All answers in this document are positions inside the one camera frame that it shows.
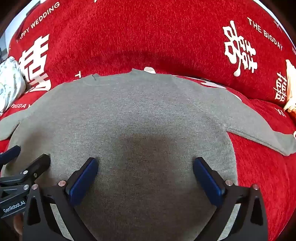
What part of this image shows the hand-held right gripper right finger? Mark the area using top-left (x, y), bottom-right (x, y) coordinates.
top-left (193, 157), bottom-right (269, 241)

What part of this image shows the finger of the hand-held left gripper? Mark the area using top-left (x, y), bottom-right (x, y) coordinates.
top-left (0, 145), bottom-right (21, 166)
top-left (0, 153), bottom-right (51, 187)

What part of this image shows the white floral quilt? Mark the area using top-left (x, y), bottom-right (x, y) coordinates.
top-left (0, 56), bottom-right (26, 115)

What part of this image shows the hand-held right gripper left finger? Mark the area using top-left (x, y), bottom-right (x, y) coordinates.
top-left (22, 157), bottom-right (100, 241)

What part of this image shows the grey knit sweater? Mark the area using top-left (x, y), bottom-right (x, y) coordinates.
top-left (0, 69), bottom-right (296, 241)

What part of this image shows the person's left hand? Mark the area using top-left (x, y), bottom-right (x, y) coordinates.
top-left (13, 212), bottom-right (24, 235)

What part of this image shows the cream and red cushion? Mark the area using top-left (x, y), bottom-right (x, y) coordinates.
top-left (282, 59), bottom-right (296, 117)

